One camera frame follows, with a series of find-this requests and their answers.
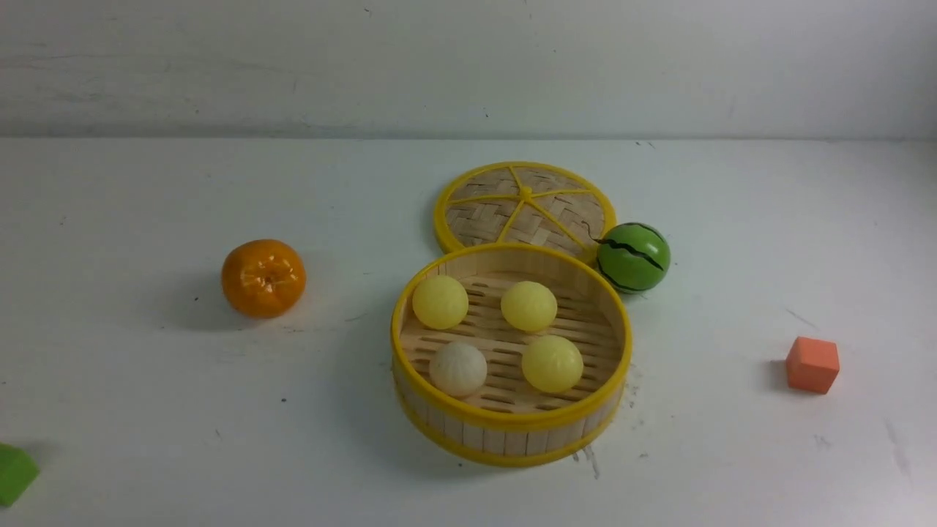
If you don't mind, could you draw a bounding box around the yellow bun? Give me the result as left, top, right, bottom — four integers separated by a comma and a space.
411, 274, 469, 330
501, 280, 558, 333
521, 334, 583, 394

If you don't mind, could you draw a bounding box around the orange cube block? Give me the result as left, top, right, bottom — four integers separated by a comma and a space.
784, 336, 840, 395

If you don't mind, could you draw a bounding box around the bamboo steamer tray yellow rim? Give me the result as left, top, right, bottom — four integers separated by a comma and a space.
389, 244, 632, 467

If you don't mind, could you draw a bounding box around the green block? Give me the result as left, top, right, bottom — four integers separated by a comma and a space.
0, 443, 40, 507

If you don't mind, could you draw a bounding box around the white bun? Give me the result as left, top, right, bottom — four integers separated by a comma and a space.
429, 341, 488, 398

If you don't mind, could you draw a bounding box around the green toy watermelon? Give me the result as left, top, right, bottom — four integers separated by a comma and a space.
596, 223, 671, 294

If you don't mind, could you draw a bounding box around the woven bamboo steamer lid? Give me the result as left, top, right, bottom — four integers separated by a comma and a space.
433, 161, 619, 264

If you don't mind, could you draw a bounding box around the orange toy tangerine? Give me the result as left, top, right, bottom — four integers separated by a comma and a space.
220, 238, 307, 319

